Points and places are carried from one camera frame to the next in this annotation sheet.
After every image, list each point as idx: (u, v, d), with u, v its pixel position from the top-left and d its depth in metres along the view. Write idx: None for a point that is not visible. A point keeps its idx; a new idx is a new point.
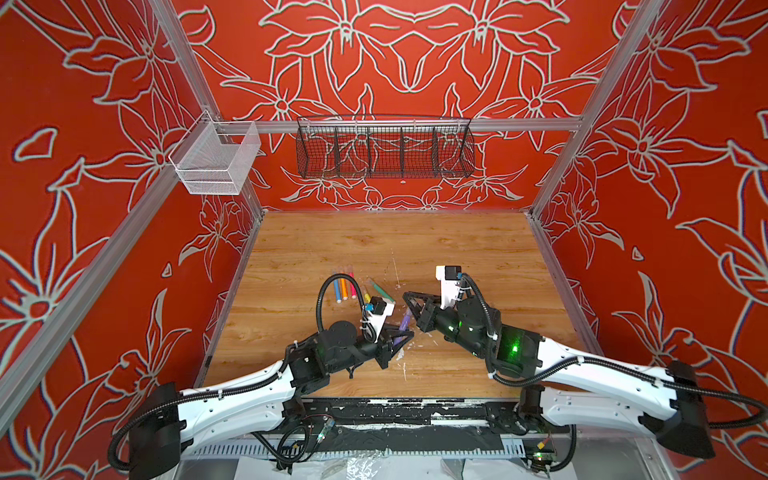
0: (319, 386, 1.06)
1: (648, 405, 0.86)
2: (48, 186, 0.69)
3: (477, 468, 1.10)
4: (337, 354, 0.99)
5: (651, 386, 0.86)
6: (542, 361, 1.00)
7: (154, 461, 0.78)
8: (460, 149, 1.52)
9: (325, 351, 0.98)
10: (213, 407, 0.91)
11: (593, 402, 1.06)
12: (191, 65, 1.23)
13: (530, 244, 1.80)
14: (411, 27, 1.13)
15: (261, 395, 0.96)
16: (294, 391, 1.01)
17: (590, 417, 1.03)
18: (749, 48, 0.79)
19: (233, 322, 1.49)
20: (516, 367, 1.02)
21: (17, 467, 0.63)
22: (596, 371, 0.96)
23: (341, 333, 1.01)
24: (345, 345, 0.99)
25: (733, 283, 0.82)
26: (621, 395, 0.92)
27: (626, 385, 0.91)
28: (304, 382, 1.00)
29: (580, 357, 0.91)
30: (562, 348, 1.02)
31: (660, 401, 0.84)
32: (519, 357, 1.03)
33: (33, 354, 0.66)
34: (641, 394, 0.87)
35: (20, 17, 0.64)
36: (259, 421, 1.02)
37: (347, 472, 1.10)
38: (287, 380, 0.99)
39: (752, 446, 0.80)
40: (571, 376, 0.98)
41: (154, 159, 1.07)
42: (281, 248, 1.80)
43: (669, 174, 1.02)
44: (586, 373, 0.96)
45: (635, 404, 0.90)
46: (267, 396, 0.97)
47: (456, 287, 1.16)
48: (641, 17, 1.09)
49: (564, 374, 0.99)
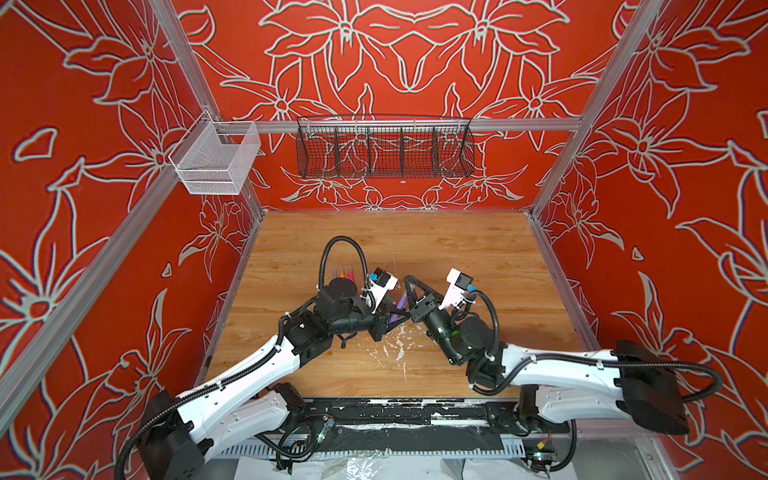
0: (321, 348, 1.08)
1: (599, 388, 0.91)
2: (48, 186, 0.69)
3: (477, 468, 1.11)
4: (342, 309, 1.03)
5: (598, 370, 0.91)
6: (505, 368, 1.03)
7: (181, 463, 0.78)
8: (460, 149, 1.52)
9: (330, 304, 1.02)
10: (217, 400, 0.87)
11: (579, 391, 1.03)
12: (191, 65, 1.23)
13: (530, 244, 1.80)
14: (411, 27, 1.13)
15: (265, 371, 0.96)
16: (300, 360, 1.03)
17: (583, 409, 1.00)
18: (749, 48, 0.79)
19: (233, 322, 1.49)
20: (490, 378, 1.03)
21: (17, 467, 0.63)
22: (551, 365, 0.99)
23: (344, 287, 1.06)
24: (351, 296, 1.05)
25: (733, 283, 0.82)
26: (579, 384, 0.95)
27: (575, 373, 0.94)
28: (308, 343, 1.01)
29: (533, 357, 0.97)
30: (521, 350, 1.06)
31: (606, 382, 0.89)
32: (490, 367, 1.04)
33: (32, 354, 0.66)
34: (590, 379, 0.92)
35: (20, 17, 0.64)
36: (266, 417, 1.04)
37: (347, 472, 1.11)
38: (287, 352, 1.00)
39: (752, 446, 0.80)
40: (532, 375, 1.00)
41: (154, 159, 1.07)
42: (281, 248, 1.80)
43: (669, 174, 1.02)
44: (543, 369, 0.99)
45: (595, 388, 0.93)
46: (271, 373, 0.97)
47: (460, 296, 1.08)
48: (641, 17, 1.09)
49: (524, 374, 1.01)
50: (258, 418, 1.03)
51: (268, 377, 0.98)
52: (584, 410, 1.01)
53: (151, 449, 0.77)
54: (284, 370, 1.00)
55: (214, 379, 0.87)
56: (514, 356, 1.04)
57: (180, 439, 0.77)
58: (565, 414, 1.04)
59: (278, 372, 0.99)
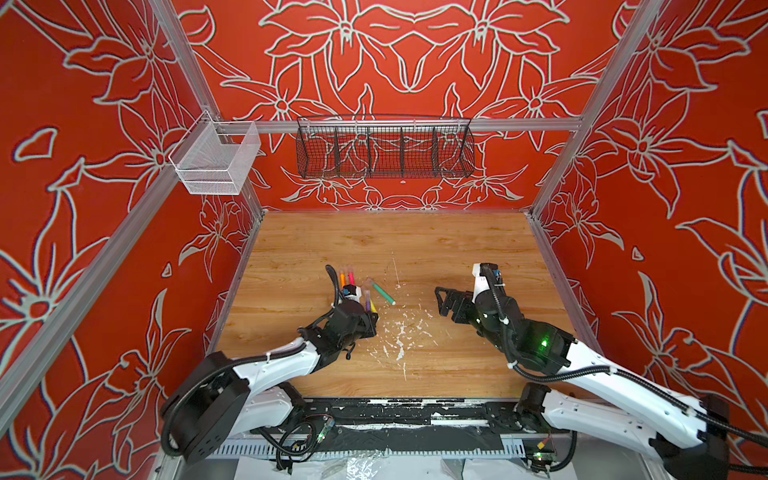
0: (333, 358, 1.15)
1: (670, 429, 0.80)
2: (48, 186, 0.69)
3: (477, 468, 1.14)
4: (353, 325, 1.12)
5: (683, 414, 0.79)
6: (571, 362, 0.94)
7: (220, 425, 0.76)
8: (460, 149, 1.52)
9: (342, 320, 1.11)
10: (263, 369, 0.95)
11: (602, 413, 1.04)
12: (192, 65, 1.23)
13: (530, 244, 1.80)
14: (411, 27, 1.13)
15: (298, 360, 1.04)
16: (316, 362, 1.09)
17: (597, 429, 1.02)
18: (749, 48, 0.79)
19: (233, 322, 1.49)
20: (541, 361, 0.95)
21: (17, 467, 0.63)
22: (623, 384, 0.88)
23: (355, 305, 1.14)
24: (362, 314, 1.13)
25: (733, 283, 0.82)
26: (644, 413, 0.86)
27: (653, 405, 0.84)
28: (323, 352, 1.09)
29: (611, 368, 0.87)
30: (594, 354, 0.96)
31: (686, 429, 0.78)
32: (548, 353, 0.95)
33: (32, 354, 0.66)
34: (668, 418, 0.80)
35: (20, 17, 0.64)
36: (273, 407, 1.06)
37: (347, 472, 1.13)
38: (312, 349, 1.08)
39: (752, 445, 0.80)
40: (594, 383, 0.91)
41: (154, 159, 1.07)
42: (281, 248, 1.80)
43: (669, 174, 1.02)
44: (613, 384, 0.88)
45: (659, 425, 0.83)
46: (299, 363, 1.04)
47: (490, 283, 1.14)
48: (641, 17, 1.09)
49: (588, 379, 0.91)
50: (266, 408, 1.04)
51: (295, 368, 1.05)
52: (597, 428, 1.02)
53: (184, 420, 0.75)
54: (305, 366, 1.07)
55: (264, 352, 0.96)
56: (584, 354, 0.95)
57: (236, 391, 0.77)
58: (573, 426, 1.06)
59: (302, 366, 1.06)
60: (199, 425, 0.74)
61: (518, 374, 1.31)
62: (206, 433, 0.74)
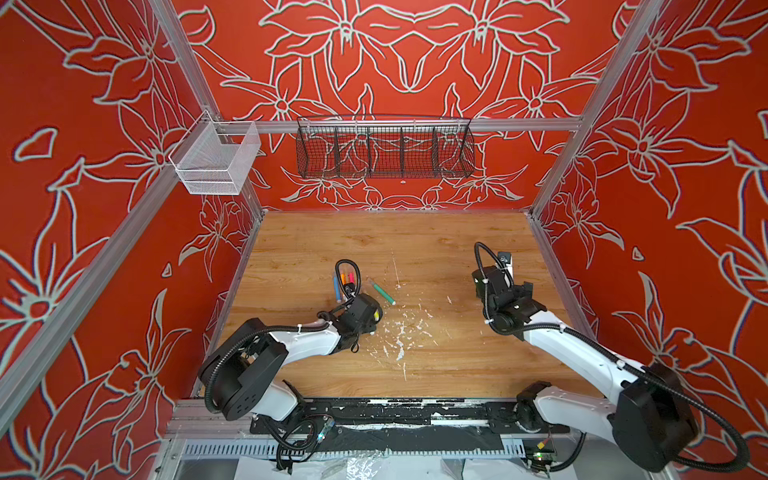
0: (348, 344, 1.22)
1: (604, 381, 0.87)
2: (48, 186, 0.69)
3: (477, 468, 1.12)
4: (368, 314, 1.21)
5: (615, 367, 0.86)
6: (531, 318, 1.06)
7: (256, 384, 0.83)
8: (460, 149, 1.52)
9: (359, 309, 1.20)
10: (293, 340, 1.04)
11: (585, 401, 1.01)
12: (192, 65, 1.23)
13: (530, 244, 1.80)
14: (411, 27, 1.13)
15: (321, 338, 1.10)
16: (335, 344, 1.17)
17: (577, 416, 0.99)
18: (749, 48, 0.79)
19: (232, 323, 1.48)
20: (509, 321, 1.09)
21: (17, 467, 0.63)
22: (575, 343, 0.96)
23: (372, 296, 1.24)
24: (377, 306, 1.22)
25: (733, 283, 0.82)
26: (588, 370, 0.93)
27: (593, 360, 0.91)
28: (341, 335, 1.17)
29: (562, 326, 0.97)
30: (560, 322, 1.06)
31: (614, 379, 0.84)
32: (518, 315, 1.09)
33: (33, 353, 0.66)
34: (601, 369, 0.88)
35: (20, 17, 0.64)
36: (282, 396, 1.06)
37: (347, 472, 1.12)
38: (332, 331, 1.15)
39: (752, 446, 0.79)
40: (551, 341, 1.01)
41: (154, 159, 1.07)
42: (281, 248, 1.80)
43: (670, 174, 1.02)
44: (565, 341, 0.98)
45: (600, 379, 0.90)
46: (323, 341, 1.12)
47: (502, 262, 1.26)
48: (642, 17, 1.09)
49: (545, 337, 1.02)
50: (281, 395, 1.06)
51: (320, 345, 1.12)
52: (574, 414, 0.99)
53: (224, 381, 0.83)
54: (328, 345, 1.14)
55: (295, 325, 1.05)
56: (548, 318, 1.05)
57: (275, 352, 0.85)
58: (556, 414, 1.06)
59: (324, 344, 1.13)
60: (237, 385, 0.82)
61: (518, 375, 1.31)
62: (245, 391, 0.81)
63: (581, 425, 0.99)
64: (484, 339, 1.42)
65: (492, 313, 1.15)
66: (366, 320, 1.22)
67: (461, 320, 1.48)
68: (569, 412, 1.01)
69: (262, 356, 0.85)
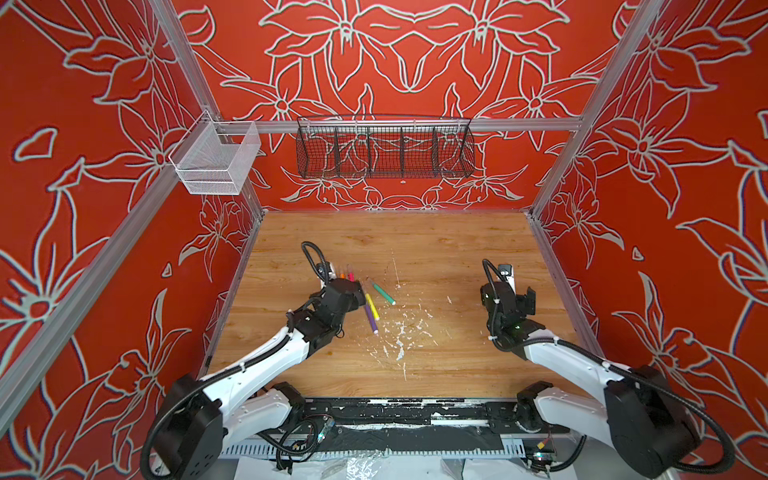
0: (326, 341, 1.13)
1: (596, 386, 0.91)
2: (48, 186, 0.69)
3: (477, 468, 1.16)
4: (345, 303, 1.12)
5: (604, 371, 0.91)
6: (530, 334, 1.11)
7: (203, 448, 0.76)
8: (460, 149, 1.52)
9: (334, 299, 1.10)
10: (241, 380, 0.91)
11: (586, 403, 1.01)
12: (192, 65, 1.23)
13: (530, 244, 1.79)
14: (411, 27, 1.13)
15: (282, 356, 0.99)
16: (309, 349, 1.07)
17: (577, 417, 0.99)
18: (749, 48, 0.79)
19: (232, 323, 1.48)
20: (511, 340, 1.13)
21: (16, 468, 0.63)
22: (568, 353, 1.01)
23: (346, 283, 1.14)
24: (353, 292, 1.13)
25: (733, 283, 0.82)
26: (582, 378, 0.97)
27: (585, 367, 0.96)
28: (315, 336, 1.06)
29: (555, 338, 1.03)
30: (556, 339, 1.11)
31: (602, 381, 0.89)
32: (519, 335, 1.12)
33: (33, 353, 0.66)
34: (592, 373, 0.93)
35: (20, 17, 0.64)
36: (269, 413, 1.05)
37: (347, 472, 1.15)
38: (300, 338, 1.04)
39: (752, 446, 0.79)
40: (546, 355, 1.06)
41: (154, 159, 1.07)
42: (281, 248, 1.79)
43: (669, 174, 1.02)
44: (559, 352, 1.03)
45: (593, 386, 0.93)
46: (285, 357, 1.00)
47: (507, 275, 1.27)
48: (642, 17, 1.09)
49: (540, 352, 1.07)
50: (261, 417, 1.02)
51: (282, 363, 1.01)
52: (576, 416, 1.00)
53: (171, 448, 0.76)
54: (295, 357, 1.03)
55: (236, 362, 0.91)
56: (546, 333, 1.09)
57: (209, 415, 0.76)
58: (557, 414, 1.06)
59: (290, 357, 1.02)
60: (184, 452, 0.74)
61: (518, 374, 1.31)
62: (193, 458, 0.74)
63: (581, 426, 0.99)
64: (484, 339, 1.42)
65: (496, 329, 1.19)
66: (343, 309, 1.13)
67: (461, 320, 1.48)
68: (570, 413, 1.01)
69: (197, 421, 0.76)
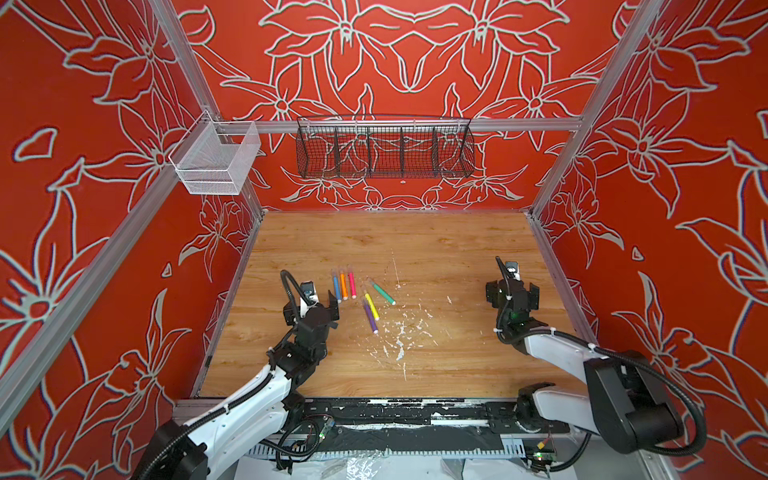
0: (309, 373, 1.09)
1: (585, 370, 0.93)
2: (48, 186, 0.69)
3: (477, 468, 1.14)
4: (319, 337, 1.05)
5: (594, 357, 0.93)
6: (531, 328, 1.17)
7: None
8: (460, 149, 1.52)
9: (307, 335, 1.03)
10: (224, 422, 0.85)
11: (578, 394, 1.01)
12: (191, 65, 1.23)
13: (530, 245, 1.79)
14: (411, 27, 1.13)
15: (264, 396, 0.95)
16: (291, 385, 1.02)
17: (568, 407, 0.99)
18: (749, 48, 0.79)
19: (232, 323, 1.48)
20: (512, 334, 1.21)
21: (16, 468, 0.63)
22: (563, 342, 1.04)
23: (319, 316, 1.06)
24: (325, 324, 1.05)
25: (733, 283, 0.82)
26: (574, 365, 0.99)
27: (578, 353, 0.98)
28: (297, 372, 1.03)
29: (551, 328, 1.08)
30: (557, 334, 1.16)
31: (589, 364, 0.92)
32: (521, 329, 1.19)
33: (34, 353, 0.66)
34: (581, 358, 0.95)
35: (20, 17, 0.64)
36: (266, 426, 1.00)
37: (347, 472, 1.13)
38: (282, 376, 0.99)
39: (751, 446, 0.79)
40: (545, 346, 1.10)
41: (154, 159, 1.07)
42: (281, 248, 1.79)
43: (669, 174, 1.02)
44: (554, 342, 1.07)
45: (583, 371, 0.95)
46: (268, 396, 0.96)
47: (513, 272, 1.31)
48: (642, 17, 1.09)
49: (540, 343, 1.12)
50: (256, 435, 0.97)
51: (266, 402, 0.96)
52: (567, 407, 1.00)
53: None
54: (279, 395, 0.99)
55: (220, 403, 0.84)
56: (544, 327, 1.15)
57: (195, 460, 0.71)
58: (551, 408, 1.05)
59: (274, 396, 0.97)
60: None
61: (518, 374, 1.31)
62: None
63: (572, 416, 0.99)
64: (484, 339, 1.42)
65: (502, 325, 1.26)
66: (318, 342, 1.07)
67: (461, 320, 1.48)
68: (561, 403, 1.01)
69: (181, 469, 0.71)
